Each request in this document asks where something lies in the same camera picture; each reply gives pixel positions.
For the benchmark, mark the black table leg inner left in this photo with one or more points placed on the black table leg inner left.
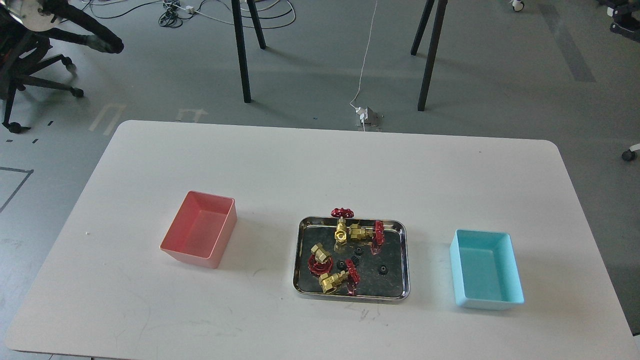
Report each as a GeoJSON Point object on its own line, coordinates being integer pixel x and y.
{"type": "Point", "coordinates": [256, 24]}

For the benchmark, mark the brass valve red handle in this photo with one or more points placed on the brass valve red handle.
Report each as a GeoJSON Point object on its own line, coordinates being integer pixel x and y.
{"type": "Point", "coordinates": [341, 233]}
{"type": "Point", "coordinates": [357, 233]}
{"type": "Point", "coordinates": [321, 261]}
{"type": "Point", "coordinates": [330, 283]}

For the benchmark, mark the small black gear middle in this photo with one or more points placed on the small black gear middle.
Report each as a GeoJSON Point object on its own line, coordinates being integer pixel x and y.
{"type": "Point", "coordinates": [356, 260]}

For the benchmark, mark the light blue plastic box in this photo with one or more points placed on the light blue plastic box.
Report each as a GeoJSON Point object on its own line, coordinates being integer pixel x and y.
{"type": "Point", "coordinates": [485, 273]}

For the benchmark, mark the black office chair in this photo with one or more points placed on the black office chair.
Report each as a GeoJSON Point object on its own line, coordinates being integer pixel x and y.
{"type": "Point", "coordinates": [27, 28]}

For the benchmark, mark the black table leg inner right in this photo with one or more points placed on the black table leg inner right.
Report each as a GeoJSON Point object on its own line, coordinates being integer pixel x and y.
{"type": "Point", "coordinates": [418, 36]}

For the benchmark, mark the white floor power socket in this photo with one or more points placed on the white floor power socket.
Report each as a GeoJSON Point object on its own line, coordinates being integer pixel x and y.
{"type": "Point", "coordinates": [368, 118]}

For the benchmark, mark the brass valve red handle front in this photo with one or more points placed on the brass valve red handle front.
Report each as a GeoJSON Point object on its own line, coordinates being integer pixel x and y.
{"type": "Point", "coordinates": [330, 283]}

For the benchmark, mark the pink plastic box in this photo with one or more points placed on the pink plastic box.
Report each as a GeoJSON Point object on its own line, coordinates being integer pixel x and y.
{"type": "Point", "coordinates": [201, 229]}

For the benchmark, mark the brass valve upright red handle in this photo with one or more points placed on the brass valve upright red handle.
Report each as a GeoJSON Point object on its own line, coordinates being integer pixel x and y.
{"type": "Point", "coordinates": [341, 233]}

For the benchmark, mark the stainless steel tray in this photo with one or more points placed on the stainless steel tray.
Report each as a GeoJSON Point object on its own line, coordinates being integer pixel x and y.
{"type": "Point", "coordinates": [372, 287]}

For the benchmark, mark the black table leg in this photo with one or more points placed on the black table leg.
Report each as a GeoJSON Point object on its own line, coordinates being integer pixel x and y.
{"type": "Point", "coordinates": [418, 36]}
{"type": "Point", "coordinates": [241, 50]}
{"type": "Point", "coordinates": [256, 24]}
{"type": "Point", "coordinates": [432, 52]}

